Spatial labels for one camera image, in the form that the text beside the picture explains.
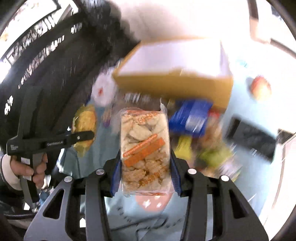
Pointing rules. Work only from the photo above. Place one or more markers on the blue snack bag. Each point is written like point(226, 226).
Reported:
point(191, 118)

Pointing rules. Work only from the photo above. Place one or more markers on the yellow cardboard box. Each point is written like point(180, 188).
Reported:
point(183, 68)

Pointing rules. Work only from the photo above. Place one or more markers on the left hand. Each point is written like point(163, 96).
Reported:
point(38, 175)

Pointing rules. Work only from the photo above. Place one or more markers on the black tablet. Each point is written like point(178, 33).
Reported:
point(251, 137)

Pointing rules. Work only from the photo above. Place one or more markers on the white floral tissue pack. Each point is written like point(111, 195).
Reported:
point(104, 89)

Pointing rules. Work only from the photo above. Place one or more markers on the yellow chips bag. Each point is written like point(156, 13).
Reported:
point(85, 119)

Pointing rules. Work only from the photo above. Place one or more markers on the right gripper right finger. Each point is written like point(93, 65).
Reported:
point(180, 177)

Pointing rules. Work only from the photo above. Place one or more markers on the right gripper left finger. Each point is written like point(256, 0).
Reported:
point(112, 177)

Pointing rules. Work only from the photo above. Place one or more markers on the green white snack bag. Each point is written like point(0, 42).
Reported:
point(214, 157)

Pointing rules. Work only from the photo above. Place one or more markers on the red yellow apple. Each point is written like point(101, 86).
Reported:
point(260, 88)

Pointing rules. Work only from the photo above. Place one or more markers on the clear fried snack pack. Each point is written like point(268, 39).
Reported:
point(145, 153)

